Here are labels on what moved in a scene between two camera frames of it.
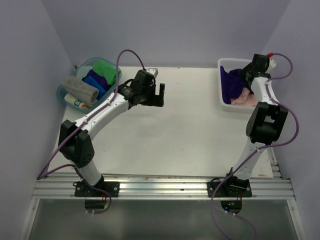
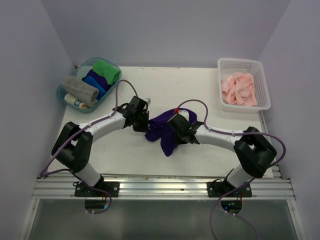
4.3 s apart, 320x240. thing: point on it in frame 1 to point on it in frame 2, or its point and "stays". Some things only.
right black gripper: (245, 70) to (179, 141)
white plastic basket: (229, 64) stays
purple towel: (233, 84) to (160, 129)
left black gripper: (156, 100) to (144, 128)
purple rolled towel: (100, 80) stays
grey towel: (83, 93) stays
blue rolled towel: (89, 80) stays
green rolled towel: (105, 69) stays
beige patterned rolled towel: (70, 99) stays
